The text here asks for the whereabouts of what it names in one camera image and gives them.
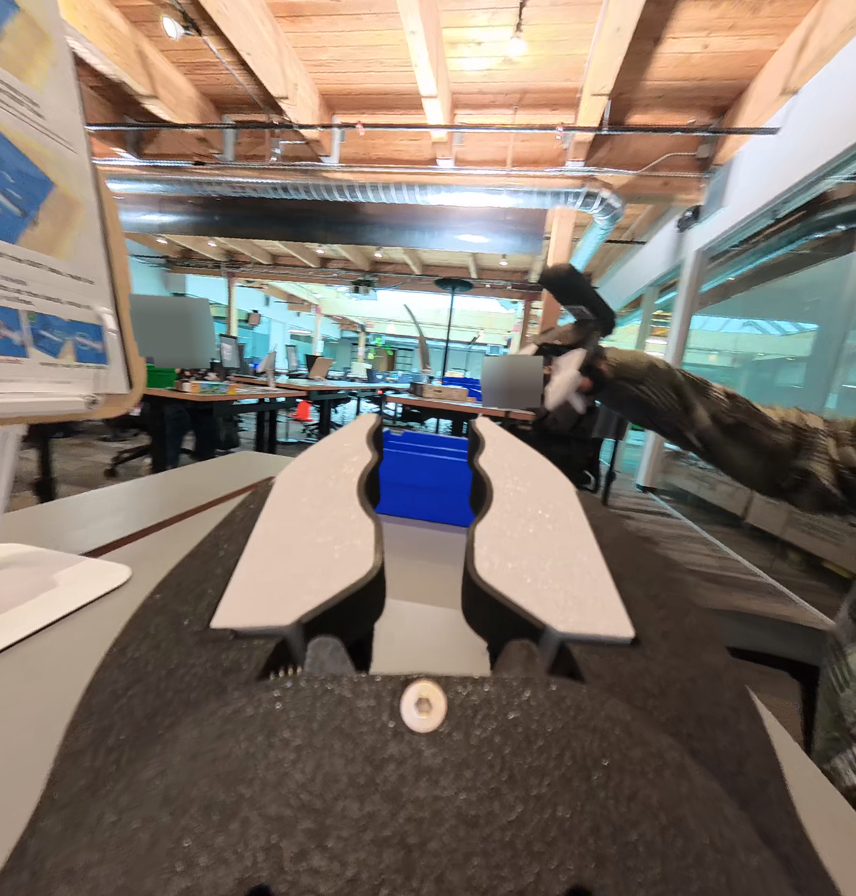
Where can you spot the instruction sheet clipboard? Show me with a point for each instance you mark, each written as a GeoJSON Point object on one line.
{"type": "Point", "coordinates": [36, 210]}

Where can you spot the person's plaid shirt torso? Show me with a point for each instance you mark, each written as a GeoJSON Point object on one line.
{"type": "Point", "coordinates": [851, 700]}

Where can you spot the person's right forearm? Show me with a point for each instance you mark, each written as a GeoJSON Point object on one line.
{"type": "Point", "coordinates": [714, 420]}

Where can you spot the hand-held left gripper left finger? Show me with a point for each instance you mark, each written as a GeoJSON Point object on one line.
{"type": "Point", "coordinates": [309, 518]}

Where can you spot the green storage bin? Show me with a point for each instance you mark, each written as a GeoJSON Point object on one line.
{"type": "Point", "coordinates": [160, 376]}

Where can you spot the stack of cardboard boxes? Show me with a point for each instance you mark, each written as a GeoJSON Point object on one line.
{"type": "Point", "coordinates": [805, 525]}

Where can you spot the wooden office desk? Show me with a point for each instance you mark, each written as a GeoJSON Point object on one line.
{"type": "Point", "coordinates": [260, 393]}

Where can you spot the ceiling spot light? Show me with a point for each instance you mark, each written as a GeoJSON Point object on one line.
{"type": "Point", "coordinates": [170, 26]}

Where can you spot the white stand base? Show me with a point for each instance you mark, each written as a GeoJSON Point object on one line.
{"type": "Point", "coordinates": [43, 595]}

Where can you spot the colourful toy box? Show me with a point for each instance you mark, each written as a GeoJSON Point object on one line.
{"type": "Point", "coordinates": [204, 386]}

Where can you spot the ceiling light bulb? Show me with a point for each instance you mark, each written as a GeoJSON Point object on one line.
{"type": "Point", "coordinates": [515, 43]}

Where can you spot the black security camera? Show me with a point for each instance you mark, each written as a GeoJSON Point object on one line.
{"type": "Point", "coordinates": [688, 218]}

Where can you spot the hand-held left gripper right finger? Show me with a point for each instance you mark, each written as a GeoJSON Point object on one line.
{"type": "Point", "coordinates": [540, 532]}

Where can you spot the silver air duct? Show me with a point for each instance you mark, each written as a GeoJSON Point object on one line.
{"type": "Point", "coordinates": [330, 190]}

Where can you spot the black floor lamp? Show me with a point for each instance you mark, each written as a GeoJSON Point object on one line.
{"type": "Point", "coordinates": [454, 283]}

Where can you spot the blue plastic bin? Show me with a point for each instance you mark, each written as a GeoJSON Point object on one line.
{"type": "Point", "coordinates": [424, 476]}

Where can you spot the black computer monitor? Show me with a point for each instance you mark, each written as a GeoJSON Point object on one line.
{"type": "Point", "coordinates": [230, 353]}

